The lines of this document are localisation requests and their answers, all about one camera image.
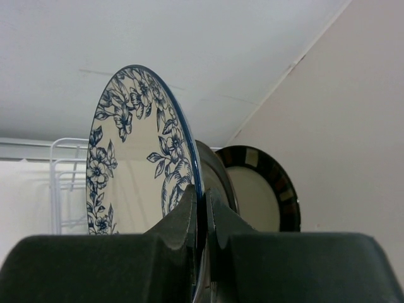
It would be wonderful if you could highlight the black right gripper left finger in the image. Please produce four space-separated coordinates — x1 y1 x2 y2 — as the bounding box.
1 186 198 302

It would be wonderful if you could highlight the blue floral white plate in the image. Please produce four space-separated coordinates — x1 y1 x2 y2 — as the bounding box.
86 64 204 297

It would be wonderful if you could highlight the white wire dish rack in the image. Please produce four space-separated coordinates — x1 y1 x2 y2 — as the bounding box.
49 138 88 235

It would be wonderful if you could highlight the brown rim cream plate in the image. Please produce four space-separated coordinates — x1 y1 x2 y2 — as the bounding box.
196 140 238 213

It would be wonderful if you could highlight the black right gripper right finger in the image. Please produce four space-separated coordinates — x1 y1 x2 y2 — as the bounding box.
206 189 403 302

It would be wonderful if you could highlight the patterned dark rim plate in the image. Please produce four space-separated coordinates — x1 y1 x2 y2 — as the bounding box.
216 145 301 232

